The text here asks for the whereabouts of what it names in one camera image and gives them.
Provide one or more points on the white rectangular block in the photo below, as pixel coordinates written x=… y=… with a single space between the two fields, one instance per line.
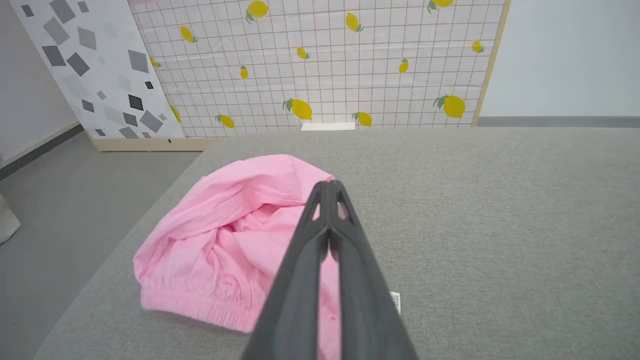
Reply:
x=327 y=126

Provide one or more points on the grey fabric sofa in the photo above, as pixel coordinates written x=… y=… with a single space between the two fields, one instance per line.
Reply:
x=500 y=225

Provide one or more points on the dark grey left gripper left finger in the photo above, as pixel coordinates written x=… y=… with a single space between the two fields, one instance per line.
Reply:
x=292 y=300

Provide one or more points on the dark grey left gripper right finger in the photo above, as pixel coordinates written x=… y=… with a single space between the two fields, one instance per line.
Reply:
x=367 y=310

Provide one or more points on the grey terrazzo print panel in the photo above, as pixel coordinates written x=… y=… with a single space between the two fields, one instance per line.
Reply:
x=100 y=70

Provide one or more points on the pink cloth garment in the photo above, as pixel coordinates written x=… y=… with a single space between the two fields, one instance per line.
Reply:
x=220 y=240

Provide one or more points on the white soft bundle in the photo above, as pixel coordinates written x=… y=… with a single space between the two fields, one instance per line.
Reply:
x=7 y=222

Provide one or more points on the grey wall baseboard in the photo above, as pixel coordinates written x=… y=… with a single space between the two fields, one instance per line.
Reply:
x=35 y=152
x=560 y=122

